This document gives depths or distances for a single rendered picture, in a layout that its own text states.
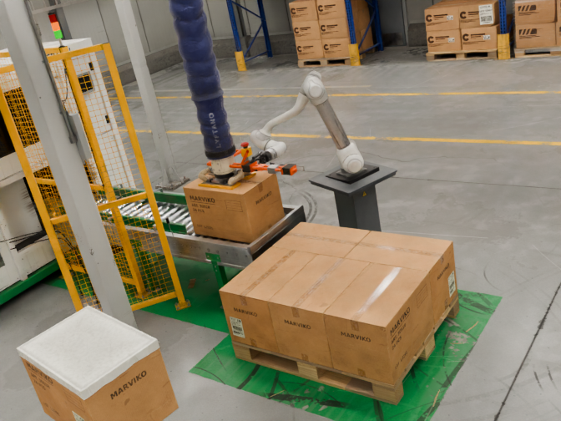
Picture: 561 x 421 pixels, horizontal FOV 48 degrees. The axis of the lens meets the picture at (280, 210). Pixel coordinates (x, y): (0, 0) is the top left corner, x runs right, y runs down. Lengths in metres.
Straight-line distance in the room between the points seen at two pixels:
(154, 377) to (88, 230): 1.60
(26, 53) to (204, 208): 1.66
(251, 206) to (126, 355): 1.93
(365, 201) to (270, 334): 1.44
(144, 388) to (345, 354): 1.30
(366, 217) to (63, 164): 2.29
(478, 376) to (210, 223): 2.18
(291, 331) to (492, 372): 1.21
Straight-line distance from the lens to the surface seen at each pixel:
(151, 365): 3.02
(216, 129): 4.57
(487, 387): 3.97
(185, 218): 5.43
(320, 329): 3.80
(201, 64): 4.45
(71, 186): 4.27
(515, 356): 4.18
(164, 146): 7.70
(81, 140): 4.24
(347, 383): 4.02
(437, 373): 4.06
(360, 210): 4.96
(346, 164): 4.62
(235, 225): 4.66
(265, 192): 4.67
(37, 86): 4.13
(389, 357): 3.66
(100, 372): 2.92
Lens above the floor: 2.60
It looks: 24 degrees down
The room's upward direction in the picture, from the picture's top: 12 degrees counter-clockwise
